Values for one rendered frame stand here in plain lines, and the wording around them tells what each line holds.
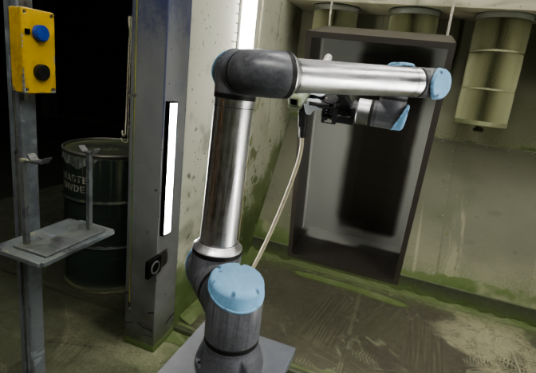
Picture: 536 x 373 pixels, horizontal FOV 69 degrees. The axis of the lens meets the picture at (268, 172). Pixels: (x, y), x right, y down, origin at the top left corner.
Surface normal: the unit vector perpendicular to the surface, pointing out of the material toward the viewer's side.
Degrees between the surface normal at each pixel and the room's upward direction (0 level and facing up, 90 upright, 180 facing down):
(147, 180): 90
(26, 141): 90
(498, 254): 57
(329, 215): 102
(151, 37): 90
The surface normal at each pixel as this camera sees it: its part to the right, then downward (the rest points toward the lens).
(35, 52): 0.93, 0.18
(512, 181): -0.23, -0.37
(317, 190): -0.35, 0.39
